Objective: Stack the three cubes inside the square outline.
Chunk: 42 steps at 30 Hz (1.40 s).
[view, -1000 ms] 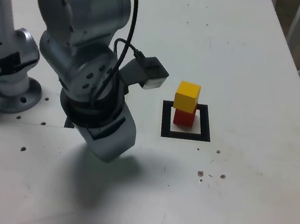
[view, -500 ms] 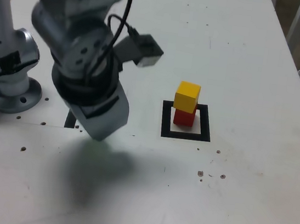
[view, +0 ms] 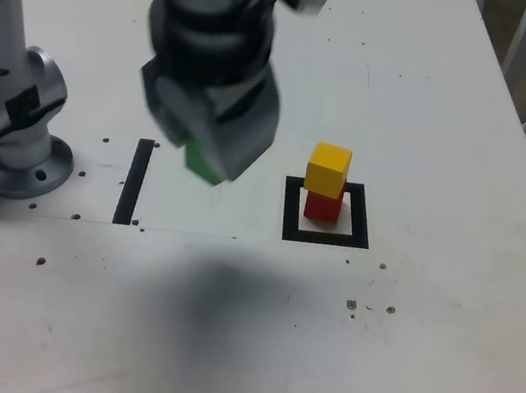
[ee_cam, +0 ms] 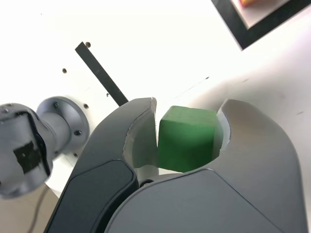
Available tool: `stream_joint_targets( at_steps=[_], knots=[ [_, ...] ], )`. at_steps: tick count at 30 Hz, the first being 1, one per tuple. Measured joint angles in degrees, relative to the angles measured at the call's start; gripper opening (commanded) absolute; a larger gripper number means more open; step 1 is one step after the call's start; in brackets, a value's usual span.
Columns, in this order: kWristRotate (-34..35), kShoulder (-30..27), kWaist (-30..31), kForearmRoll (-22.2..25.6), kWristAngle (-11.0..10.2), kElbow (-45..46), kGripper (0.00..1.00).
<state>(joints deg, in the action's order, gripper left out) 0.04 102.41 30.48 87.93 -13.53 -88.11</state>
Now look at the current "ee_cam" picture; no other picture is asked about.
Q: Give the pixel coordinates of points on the black tape strip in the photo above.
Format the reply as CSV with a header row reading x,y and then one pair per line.
x,y
101,72

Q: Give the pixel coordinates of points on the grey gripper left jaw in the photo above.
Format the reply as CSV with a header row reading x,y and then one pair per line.
x,y
102,157

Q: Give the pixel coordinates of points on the green cube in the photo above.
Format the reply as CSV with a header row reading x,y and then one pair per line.
x,y
184,140

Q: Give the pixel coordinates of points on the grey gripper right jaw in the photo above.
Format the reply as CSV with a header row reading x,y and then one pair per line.
x,y
243,182

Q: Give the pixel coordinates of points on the black tape square outline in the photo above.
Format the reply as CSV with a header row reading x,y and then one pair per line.
x,y
228,14

